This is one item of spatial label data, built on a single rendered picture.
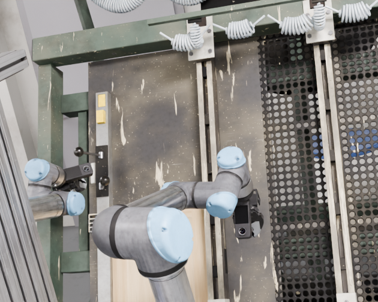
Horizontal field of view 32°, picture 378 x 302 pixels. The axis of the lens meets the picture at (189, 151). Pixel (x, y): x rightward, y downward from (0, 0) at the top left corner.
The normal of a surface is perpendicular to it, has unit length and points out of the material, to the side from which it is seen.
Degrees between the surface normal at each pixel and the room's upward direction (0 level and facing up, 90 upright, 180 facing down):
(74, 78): 90
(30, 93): 90
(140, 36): 58
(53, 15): 90
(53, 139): 90
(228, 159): 28
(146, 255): 99
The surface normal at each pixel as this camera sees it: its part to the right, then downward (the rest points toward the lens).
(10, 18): -0.20, 0.33
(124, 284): -0.28, -0.22
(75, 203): 0.85, 0.00
